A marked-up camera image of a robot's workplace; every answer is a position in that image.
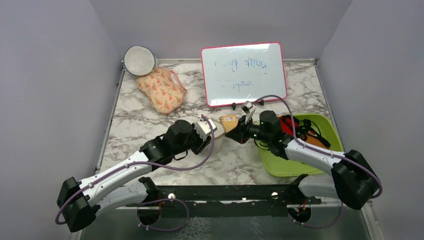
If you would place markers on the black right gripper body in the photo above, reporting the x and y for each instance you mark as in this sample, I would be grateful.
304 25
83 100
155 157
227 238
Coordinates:
248 130

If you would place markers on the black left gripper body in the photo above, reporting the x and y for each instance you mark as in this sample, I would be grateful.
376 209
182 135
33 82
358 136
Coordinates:
195 142

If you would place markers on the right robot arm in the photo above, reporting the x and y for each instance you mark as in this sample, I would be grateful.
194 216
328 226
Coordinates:
350 178

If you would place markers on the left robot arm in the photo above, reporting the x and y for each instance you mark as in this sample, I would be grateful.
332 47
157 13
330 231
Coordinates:
80 201

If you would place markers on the peach floral bra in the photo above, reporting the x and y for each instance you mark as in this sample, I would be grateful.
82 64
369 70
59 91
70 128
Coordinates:
163 88

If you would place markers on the red and black bra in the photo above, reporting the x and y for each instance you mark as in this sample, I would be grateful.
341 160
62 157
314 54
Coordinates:
301 127

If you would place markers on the grey rimmed mesh laundry bag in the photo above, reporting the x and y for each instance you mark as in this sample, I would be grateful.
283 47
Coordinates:
139 61

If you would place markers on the green plastic tray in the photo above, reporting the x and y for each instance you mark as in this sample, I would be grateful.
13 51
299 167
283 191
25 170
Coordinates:
280 167

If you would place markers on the pink framed whiteboard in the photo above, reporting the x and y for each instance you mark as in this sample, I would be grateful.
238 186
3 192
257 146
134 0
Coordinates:
235 74

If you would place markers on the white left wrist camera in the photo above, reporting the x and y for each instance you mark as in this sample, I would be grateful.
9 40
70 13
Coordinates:
205 128

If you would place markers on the black mounting rail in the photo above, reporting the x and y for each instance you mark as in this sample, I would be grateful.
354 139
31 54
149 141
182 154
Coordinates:
216 201

